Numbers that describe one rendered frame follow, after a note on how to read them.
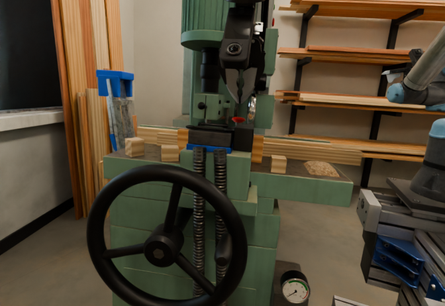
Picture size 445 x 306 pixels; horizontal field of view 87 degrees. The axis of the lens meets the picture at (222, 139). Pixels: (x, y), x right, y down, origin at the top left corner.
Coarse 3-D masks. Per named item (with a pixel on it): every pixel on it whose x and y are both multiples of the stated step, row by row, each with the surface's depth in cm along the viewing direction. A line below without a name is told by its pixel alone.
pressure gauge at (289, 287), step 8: (288, 272) 53; (296, 272) 53; (280, 280) 54; (288, 280) 51; (296, 280) 51; (304, 280) 51; (288, 288) 52; (296, 288) 52; (304, 288) 51; (296, 296) 52; (304, 296) 52
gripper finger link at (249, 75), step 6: (246, 72) 46; (252, 72) 46; (246, 78) 47; (252, 78) 47; (246, 84) 48; (252, 84) 48; (246, 90) 49; (252, 90) 49; (240, 96) 50; (246, 96) 50; (240, 102) 52
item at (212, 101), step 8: (200, 96) 65; (208, 96) 64; (216, 96) 64; (224, 96) 77; (208, 104) 65; (216, 104) 64; (200, 112) 65; (208, 112) 65; (216, 112) 65; (208, 120) 70
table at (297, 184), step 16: (144, 144) 74; (112, 160) 59; (128, 160) 58; (144, 160) 58; (160, 160) 59; (288, 160) 67; (304, 160) 68; (112, 176) 60; (256, 176) 55; (272, 176) 54; (288, 176) 54; (304, 176) 54; (320, 176) 55; (256, 192) 51; (272, 192) 55; (288, 192) 54; (304, 192) 54; (320, 192) 53; (336, 192) 53; (192, 208) 48; (208, 208) 47; (240, 208) 46; (256, 208) 46
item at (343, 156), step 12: (168, 144) 73; (264, 144) 69; (276, 144) 68; (288, 144) 69; (288, 156) 68; (300, 156) 68; (312, 156) 67; (324, 156) 67; (336, 156) 66; (348, 156) 66; (360, 156) 66
